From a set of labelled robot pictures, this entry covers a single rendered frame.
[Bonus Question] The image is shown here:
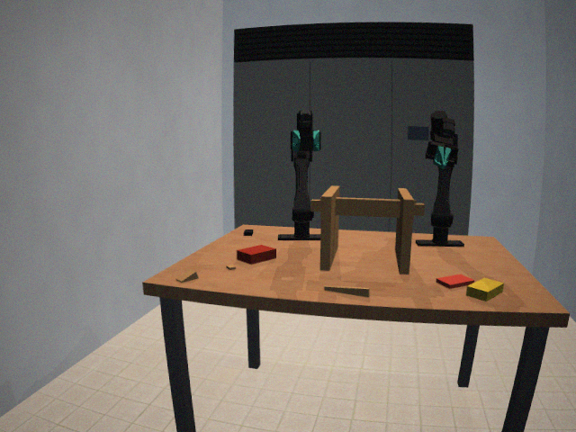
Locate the yellow sponge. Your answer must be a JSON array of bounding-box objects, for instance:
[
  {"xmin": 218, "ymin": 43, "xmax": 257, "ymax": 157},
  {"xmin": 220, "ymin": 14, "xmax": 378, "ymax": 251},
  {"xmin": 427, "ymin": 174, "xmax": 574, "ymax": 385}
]
[{"xmin": 466, "ymin": 278, "xmax": 504, "ymax": 302}]

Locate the brown wooden rail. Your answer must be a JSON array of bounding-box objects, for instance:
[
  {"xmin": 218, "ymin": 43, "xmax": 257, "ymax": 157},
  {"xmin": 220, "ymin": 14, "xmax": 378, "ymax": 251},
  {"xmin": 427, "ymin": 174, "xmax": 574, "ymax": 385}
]
[{"xmin": 311, "ymin": 197, "xmax": 425, "ymax": 218}]

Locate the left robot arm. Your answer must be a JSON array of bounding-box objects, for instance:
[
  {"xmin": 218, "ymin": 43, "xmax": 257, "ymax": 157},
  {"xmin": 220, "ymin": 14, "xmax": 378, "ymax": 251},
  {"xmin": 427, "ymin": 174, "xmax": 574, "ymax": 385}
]
[{"xmin": 416, "ymin": 111, "xmax": 464, "ymax": 247}]

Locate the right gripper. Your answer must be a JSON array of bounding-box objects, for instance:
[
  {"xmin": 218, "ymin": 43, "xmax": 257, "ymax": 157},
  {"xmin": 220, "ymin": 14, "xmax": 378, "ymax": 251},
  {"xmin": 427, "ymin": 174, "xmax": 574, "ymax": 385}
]
[{"xmin": 291, "ymin": 130, "xmax": 321, "ymax": 151}]

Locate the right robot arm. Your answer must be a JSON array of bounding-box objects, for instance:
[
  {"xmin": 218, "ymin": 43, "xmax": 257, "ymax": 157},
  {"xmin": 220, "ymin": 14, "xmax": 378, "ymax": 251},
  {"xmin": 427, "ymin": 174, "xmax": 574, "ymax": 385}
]
[{"xmin": 278, "ymin": 110, "xmax": 320, "ymax": 240}]

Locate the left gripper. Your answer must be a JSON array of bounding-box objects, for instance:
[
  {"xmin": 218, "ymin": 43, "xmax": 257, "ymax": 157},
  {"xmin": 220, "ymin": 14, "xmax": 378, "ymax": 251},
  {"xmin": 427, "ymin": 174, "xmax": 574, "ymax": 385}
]
[{"xmin": 426, "ymin": 141, "xmax": 458, "ymax": 169}]

